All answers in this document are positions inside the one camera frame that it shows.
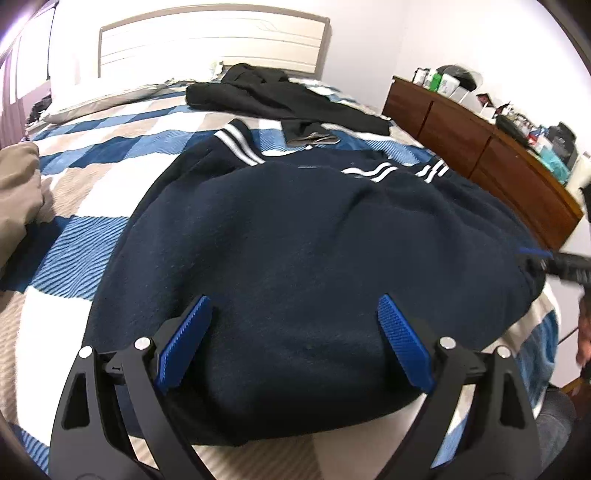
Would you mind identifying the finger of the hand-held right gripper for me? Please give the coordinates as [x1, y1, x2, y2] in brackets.
[518, 246, 591, 284]

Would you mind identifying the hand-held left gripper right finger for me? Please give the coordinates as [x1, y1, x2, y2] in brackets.
[376, 293, 541, 480]

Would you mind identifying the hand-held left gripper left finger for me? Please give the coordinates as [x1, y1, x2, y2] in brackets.
[48, 294, 214, 480]

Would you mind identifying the navy white varsity jacket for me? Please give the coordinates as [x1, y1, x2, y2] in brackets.
[85, 119, 555, 448]

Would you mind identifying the person's right hand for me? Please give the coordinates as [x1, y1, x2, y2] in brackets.
[577, 295, 591, 379]

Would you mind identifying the teal packet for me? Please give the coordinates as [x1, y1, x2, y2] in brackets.
[538, 143, 571, 183]

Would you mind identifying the brown wooden dresser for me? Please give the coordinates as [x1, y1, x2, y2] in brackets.
[382, 76, 583, 252]

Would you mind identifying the black bag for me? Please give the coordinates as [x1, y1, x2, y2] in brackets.
[496, 114, 529, 145]

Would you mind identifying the person's leg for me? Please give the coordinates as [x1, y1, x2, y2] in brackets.
[531, 392, 579, 468]

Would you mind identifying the bed with checkered sheet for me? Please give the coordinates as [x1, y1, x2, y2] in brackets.
[0, 78, 561, 480]

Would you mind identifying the grey-beige garment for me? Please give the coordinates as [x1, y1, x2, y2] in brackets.
[0, 141, 54, 282]

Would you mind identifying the white silk pillow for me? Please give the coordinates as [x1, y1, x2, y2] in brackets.
[44, 83, 171, 124]

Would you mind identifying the black hoodie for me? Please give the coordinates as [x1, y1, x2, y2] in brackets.
[185, 64, 393, 149]

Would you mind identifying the white bed headboard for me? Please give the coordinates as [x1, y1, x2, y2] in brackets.
[98, 4, 332, 84]

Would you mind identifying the purple curtain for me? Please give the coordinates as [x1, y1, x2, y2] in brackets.
[0, 4, 51, 148]

